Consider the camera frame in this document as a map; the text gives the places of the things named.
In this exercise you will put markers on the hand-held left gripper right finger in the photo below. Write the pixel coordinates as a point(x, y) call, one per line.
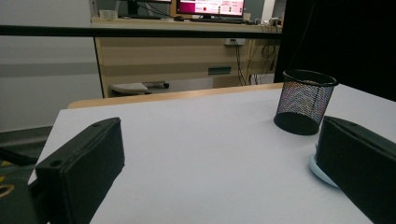
point(361, 161)

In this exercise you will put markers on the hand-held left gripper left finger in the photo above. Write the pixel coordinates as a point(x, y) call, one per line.
point(81, 161)

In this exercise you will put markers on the light blue hairbrush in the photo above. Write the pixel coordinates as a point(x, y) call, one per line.
point(318, 174)

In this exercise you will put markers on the black mesh pen holder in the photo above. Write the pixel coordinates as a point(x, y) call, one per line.
point(305, 99)

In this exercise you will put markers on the grey office chair base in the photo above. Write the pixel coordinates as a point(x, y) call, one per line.
point(129, 88)

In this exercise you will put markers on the black curtain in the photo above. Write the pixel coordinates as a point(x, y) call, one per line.
point(348, 40)

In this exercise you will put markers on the white tabletop board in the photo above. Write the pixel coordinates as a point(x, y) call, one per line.
point(202, 149)

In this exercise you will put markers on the light wooden desk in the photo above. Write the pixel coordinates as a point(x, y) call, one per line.
point(162, 56)

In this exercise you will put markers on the black horizontal bar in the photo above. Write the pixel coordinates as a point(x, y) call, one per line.
point(124, 32)

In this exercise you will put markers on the dark computer monitor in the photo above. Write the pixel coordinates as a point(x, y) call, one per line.
point(134, 6)

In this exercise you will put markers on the black computer mouse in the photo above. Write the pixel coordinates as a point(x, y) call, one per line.
point(179, 18)

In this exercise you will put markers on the white power strip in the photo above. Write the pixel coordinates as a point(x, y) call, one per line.
point(234, 42)

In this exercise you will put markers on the black keyboard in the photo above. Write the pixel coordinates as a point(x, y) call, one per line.
point(218, 20)

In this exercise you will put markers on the lit computer monitor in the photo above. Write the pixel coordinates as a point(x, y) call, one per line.
point(211, 6)

